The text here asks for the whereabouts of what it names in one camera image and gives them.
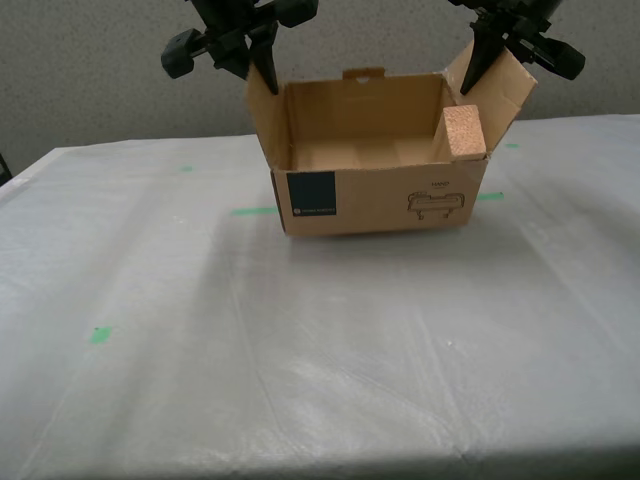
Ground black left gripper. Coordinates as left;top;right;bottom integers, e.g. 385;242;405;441
160;0;320;96

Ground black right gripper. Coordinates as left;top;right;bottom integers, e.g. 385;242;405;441
449;0;586;96

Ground light wooden block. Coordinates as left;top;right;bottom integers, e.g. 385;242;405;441
430;104;488;165

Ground brown cardboard box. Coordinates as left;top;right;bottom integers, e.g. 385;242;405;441
243;39;540;239

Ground translucent white plastic sheet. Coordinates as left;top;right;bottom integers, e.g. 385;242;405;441
0;113;640;480

